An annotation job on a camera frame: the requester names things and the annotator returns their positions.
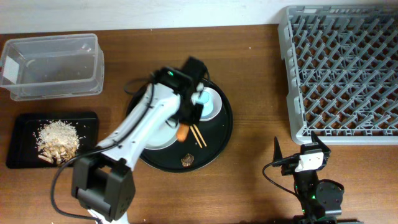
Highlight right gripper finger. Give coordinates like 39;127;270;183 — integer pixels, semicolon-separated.
272;137;283;167
310;131;323;146

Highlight orange carrot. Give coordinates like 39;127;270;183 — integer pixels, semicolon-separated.
176;124;190;142

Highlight pale grey plate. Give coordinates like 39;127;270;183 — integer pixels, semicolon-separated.
145;121;180;150

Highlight brown mushroom piece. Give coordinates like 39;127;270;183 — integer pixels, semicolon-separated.
181;154;195;167

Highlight rice and food scraps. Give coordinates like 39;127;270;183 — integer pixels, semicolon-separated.
32;120;86;166

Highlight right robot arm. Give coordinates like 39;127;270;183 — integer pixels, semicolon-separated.
269;132;345;224

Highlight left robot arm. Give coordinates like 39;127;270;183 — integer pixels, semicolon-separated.
72;57;208;223

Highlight grey dishwasher rack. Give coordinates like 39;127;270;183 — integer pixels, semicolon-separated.
278;4;397;145

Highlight wooden chopstick left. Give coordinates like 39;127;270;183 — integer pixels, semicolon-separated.
189;126;203;148

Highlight wooden chopstick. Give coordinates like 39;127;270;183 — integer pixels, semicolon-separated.
193;124;207;147
189;126;203;148

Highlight light blue cup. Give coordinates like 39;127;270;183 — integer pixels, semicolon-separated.
198;91;214;116

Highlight wooden chopstick right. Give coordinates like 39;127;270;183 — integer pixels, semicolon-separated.
193;124;207;147

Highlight white small bowl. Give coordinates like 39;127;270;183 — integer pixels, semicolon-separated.
197;87;222;121

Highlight round black serving tray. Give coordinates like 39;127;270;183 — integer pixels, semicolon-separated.
141;80;233;173

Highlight clear plastic bin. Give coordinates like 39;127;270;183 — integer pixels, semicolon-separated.
1;34;104;101

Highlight black rectangular tray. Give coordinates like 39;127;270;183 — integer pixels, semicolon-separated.
6;111;100;169

